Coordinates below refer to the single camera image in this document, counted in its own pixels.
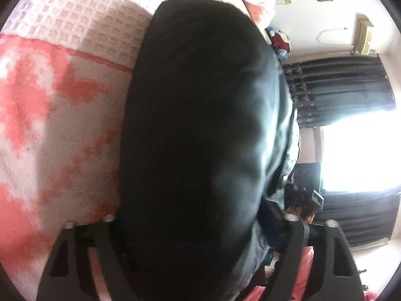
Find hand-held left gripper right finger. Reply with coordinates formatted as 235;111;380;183
260;198;365;301

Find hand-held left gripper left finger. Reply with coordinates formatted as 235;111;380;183
36;215;138;301

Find black pants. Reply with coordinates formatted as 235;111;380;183
117;0;303;301

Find dark patterned curtain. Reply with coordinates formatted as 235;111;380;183
309;186;401;248
282;53;397;129

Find bright window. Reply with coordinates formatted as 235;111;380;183
321;105;401;196

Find pink and white fleece blanket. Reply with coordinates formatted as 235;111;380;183
0;34;314;301

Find pile of clothes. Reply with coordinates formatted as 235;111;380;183
265;27;292;58

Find pink quilt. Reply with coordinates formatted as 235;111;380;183
219;0;277;29

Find white pink waffle bedsheet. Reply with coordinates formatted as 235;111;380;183
6;0;251;73

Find white wall cable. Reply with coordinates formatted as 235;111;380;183
316;27;348;43

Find beige wall air conditioner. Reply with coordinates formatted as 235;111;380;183
352;14;377;57

